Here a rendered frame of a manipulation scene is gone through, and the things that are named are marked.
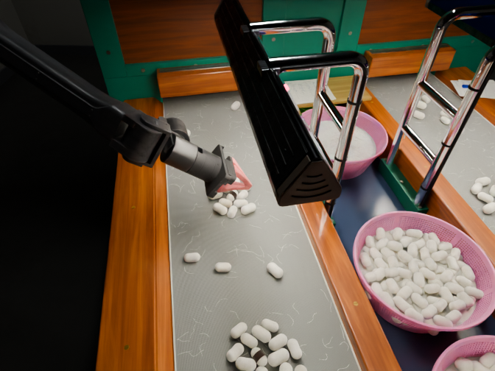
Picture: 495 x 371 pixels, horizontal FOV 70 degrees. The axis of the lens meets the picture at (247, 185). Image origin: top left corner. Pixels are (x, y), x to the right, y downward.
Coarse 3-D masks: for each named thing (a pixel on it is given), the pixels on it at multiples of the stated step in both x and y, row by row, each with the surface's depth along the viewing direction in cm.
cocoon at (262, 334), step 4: (252, 328) 61; (256, 328) 61; (260, 328) 61; (264, 328) 61; (252, 332) 61; (256, 332) 60; (260, 332) 60; (264, 332) 60; (268, 332) 60; (256, 336) 60; (260, 336) 60; (264, 336) 60; (268, 336) 60; (260, 340) 60; (264, 340) 60; (268, 340) 60
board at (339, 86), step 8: (336, 80) 119; (344, 80) 119; (336, 88) 115; (344, 88) 115; (336, 96) 112; (344, 96) 112; (368, 96) 112; (304, 104) 109; (312, 104) 109; (336, 104) 111
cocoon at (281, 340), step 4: (276, 336) 60; (280, 336) 60; (284, 336) 60; (272, 340) 59; (276, 340) 59; (280, 340) 59; (284, 340) 59; (272, 344) 59; (276, 344) 59; (280, 344) 59; (284, 344) 59; (272, 348) 59; (276, 348) 59
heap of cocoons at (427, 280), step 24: (384, 240) 76; (408, 240) 76; (432, 240) 76; (360, 264) 74; (384, 264) 72; (408, 264) 73; (432, 264) 72; (456, 264) 72; (384, 288) 69; (408, 288) 67; (432, 288) 68; (456, 288) 68; (408, 312) 64; (432, 312) 64; (456, 312) 64
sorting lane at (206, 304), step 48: (240, 96) 119; (240, 144) 100; (192, 192) 87; (192, 240) 76; (240, 240) 76; (288, 240) 76; (192, 288) 68; (240, 288) 68; (288, 288) 68; (192, 336) 62; (240, 336) 62; (288, 336) 62; (336, 336) 62
